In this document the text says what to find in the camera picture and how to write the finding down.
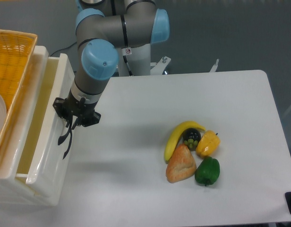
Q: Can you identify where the yellow wicker basket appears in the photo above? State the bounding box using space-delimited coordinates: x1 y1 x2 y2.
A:
0 29 37 146

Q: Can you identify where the white table bracket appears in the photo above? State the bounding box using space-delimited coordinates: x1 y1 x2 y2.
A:
209 59 219 73

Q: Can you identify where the green bell pepper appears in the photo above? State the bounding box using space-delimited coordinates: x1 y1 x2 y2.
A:
195 157 220 186

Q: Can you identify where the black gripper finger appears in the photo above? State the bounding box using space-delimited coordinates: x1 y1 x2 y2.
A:
52 97 73 128
71 111 101 130

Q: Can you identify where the yellow bell pepper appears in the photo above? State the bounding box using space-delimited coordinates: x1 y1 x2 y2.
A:
196 130 221 158

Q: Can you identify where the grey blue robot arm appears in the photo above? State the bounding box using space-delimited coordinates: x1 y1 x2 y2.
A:
53 0 170 131

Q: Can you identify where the black floor cable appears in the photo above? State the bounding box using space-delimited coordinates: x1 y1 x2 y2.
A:
52 40 78 74

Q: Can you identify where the yellow banana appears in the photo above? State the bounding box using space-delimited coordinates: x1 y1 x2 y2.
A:
164 121 206 163

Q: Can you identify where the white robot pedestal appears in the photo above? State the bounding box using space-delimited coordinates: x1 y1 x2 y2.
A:
116 44 171 77

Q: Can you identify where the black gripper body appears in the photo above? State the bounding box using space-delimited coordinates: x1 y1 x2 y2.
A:
64 96 98 120

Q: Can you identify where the triangular bread loaf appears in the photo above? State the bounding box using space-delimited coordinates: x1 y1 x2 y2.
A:
166 144 197 183

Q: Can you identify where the white drawer cabinet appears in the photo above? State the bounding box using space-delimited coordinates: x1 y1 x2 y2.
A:
0 46 48 205

